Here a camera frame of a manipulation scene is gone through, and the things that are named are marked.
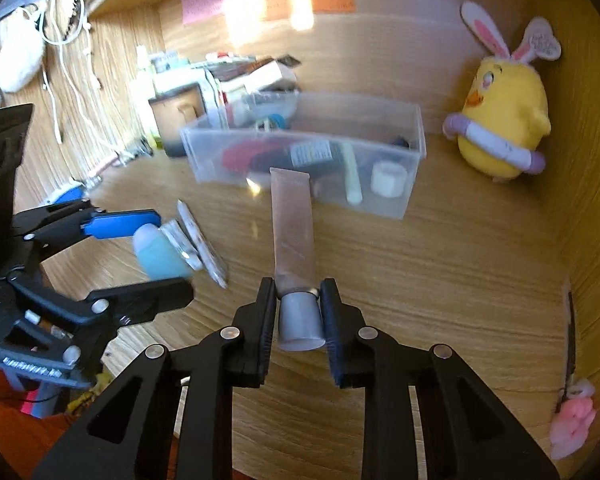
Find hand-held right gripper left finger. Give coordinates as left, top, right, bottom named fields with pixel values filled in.
left=32, top=276, right=277, bottom=480

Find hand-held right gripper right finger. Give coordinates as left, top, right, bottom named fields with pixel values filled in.
left=320, top=277, right=561, bottom=480

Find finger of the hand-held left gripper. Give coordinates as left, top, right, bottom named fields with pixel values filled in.
left=11, top=199, right=162, bottom=263
left=5, top=269, right=196, bottom=342

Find light blue bottle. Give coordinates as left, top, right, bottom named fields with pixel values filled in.
left=132, top=223, right=193, bottom=281

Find pink tube with grey cap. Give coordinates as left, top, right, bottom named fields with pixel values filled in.
left=269, top=167, right=327, bottom=352

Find white lip balm tube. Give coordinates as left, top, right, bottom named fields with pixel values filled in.
left=341, top=141, right=363, bottom=205

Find dark green spray bottle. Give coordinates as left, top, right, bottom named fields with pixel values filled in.
left=247, top=139, right=342, bottom=183

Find clear plastic bin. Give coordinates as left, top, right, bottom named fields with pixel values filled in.
left=180, top=91, right=427, bottom=220

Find silver sachet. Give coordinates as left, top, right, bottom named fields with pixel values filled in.
left=159, top=220, right=203, bottom=271

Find thin printed packet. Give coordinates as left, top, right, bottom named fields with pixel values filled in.
left=176, top=200, right=228, bottom=289

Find yellow packet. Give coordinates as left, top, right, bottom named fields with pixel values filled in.
left=70, top=375, right=107, bottom=412

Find brown canister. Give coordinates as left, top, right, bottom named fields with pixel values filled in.
left=148, top=85, right=206, bottom=157

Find white fluffy plush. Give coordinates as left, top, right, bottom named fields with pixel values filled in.
left=0, top=5, right=46, bottom=93

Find red pouch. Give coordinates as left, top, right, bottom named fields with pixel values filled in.
left=221, top=141, right=281, bottom=171

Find white slim bottle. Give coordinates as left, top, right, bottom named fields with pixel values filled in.
left=132, top=45, right=154, bottom=111

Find white round jar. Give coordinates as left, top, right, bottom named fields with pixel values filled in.
left=370, top=160, right=408, bottom=197

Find person's orange red clothing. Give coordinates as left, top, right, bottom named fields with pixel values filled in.
left=0, top=360, right=83, bottom=480

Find pink sticky note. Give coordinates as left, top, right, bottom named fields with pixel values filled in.
left=181, top=0, right=232, bottom=26

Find yellow chick plush toy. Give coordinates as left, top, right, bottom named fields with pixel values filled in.
left=442, top=1, right=563, bottom=184

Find pink handled tool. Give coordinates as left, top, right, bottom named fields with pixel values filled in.
left=87, top=150, right=131, bottom=187

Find white cable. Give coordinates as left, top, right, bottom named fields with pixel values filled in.
left=35, top=0, right=126, bottom=161

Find black strap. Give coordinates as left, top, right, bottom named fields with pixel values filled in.
left=562, top=285, right=579, bottom=401

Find pink plush keychain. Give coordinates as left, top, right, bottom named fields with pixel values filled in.
left=550, top=380, right=597, bottom=461

